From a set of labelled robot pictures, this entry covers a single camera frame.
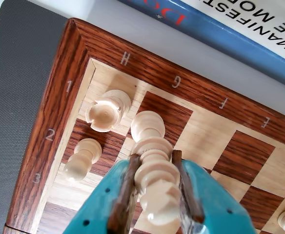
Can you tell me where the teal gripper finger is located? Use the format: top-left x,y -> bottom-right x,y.
64,154 -> 141,234
172,150 -> 258,234

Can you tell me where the light wooden king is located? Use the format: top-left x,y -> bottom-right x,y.
130,110 -> 182,226

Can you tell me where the light wooden rook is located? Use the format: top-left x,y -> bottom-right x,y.
85,89 -> 132,133

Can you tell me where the wooden chessboard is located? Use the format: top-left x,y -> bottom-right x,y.
4,17 -> 285,234

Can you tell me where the grey mat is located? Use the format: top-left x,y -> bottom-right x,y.
0,0 -> 71,234

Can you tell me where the blue Dodo book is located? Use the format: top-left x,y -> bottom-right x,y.
117,0 -> 285,93

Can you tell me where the white Manifeste de Mode book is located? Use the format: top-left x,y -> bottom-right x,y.
181,0 -> 285,69

